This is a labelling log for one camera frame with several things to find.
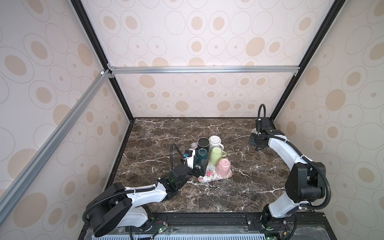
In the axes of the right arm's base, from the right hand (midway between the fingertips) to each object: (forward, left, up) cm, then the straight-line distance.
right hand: (261, 141), depth 91 cm
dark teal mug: (-11, +36, -2) cm, 38 cm away
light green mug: (-10, +28, -2) cm, 29 cm away
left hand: (-17, +34, +4) cm, 38 cm away
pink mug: (-17, +24, -3) cm, 29 cm away
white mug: (+2, +28, -5) cm, 28 cm away
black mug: (0, +36, -4) cm, 36 cm away
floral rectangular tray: (-15, +30, -12) cm, 36 cm away
